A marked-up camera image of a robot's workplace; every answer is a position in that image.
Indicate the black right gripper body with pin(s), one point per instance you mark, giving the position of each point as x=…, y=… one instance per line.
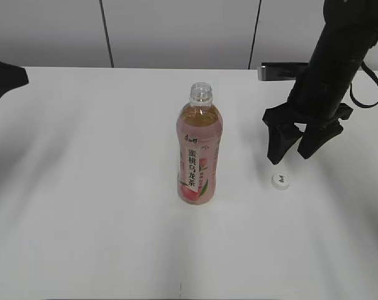
x=288, y=114

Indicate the white bottle cap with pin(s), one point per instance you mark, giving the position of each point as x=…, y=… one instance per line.
x=280, y=180

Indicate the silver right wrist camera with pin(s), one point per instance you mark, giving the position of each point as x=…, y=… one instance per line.
x=280, y=71

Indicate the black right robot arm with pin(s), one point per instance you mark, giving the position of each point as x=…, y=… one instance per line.
x=312, y=113

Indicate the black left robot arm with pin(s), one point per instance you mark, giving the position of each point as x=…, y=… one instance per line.
x=11, y=77

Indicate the pink peach tea bottle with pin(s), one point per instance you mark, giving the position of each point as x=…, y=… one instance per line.
x=199, y=130

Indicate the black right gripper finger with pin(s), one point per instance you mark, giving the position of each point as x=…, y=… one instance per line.
x=281, y=138
x=315, y=137

